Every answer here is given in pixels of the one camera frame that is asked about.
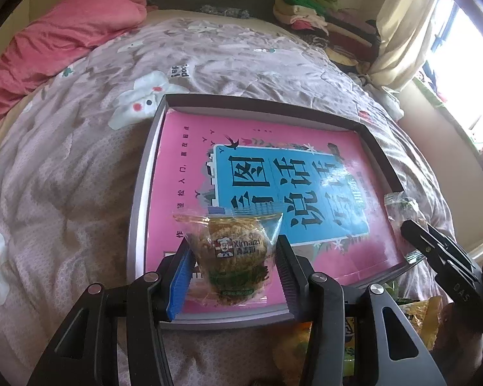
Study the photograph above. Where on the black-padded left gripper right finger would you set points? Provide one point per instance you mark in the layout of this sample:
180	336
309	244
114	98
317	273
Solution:
311	296

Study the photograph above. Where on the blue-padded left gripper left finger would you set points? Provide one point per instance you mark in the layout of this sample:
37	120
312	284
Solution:
176	273

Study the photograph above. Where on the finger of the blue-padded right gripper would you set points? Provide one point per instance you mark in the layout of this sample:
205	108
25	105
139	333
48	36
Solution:
435	246

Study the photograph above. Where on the clear rice cracker snack packet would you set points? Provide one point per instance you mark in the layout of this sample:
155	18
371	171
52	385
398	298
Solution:
234	251

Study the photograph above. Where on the yellow chips snack bag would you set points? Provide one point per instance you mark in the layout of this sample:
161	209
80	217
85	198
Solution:
290	342

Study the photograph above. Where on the clear pastry packet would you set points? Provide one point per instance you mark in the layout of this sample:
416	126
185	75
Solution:
399	208

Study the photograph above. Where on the pink Chinese workbook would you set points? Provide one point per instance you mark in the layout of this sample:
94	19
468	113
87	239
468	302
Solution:
325	183

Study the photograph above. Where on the dark cardboard tray box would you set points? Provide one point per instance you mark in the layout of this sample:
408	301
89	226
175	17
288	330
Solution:
238	108

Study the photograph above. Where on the lilac patterned quilt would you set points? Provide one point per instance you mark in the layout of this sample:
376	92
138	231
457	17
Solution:
67	179

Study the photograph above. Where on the white crumpled cloth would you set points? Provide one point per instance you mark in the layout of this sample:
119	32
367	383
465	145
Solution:
384	96

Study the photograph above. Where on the stack of folded clothes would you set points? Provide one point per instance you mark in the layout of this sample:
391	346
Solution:
350	41

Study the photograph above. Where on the cream curtain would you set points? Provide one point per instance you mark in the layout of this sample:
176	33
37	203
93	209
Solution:
406	32

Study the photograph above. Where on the pink blanket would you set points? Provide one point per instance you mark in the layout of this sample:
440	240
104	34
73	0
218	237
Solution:
68	32

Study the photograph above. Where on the dark patterned pillow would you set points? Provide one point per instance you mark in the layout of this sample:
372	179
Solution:
225	11

